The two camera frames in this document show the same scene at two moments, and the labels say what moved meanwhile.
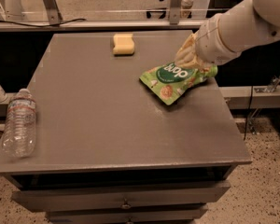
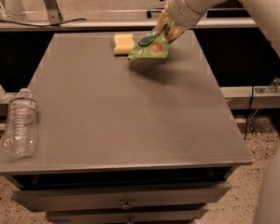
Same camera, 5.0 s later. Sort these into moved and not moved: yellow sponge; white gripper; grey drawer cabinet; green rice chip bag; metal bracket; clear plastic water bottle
Moved: green rice chip bag; white gripper
Not moved: grey drawer cabinet; yellow sponge; clear plastic water bottle; metal bracket
